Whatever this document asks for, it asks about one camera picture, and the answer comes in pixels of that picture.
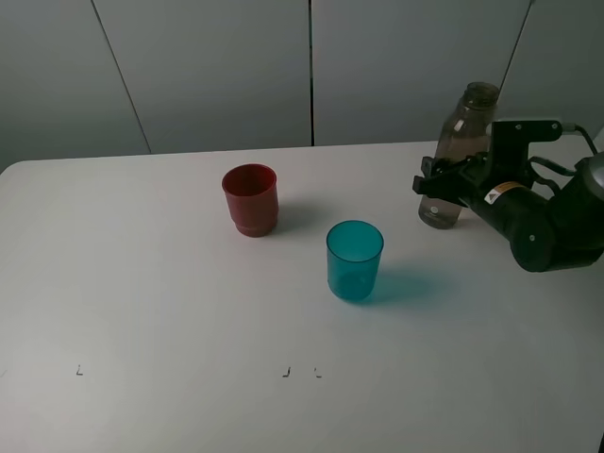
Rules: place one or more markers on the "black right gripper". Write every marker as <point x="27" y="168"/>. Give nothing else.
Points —
<point x="498" y="189"/>

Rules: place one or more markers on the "smoky translucent water bottle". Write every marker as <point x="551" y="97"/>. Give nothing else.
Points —
<point x="463" y="134"/>

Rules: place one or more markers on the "teal translucent plastic cup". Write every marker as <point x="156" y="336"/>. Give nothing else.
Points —
<point x="354" y="250"/>

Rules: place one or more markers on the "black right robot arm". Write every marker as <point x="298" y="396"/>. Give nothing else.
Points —
<point x="561" y="232"/>

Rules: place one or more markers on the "red plastic cup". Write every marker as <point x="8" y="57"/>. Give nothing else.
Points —
<point x="251" y="196"/>

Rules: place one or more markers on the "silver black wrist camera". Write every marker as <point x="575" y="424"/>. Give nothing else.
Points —
<point x="516" y="141"/>

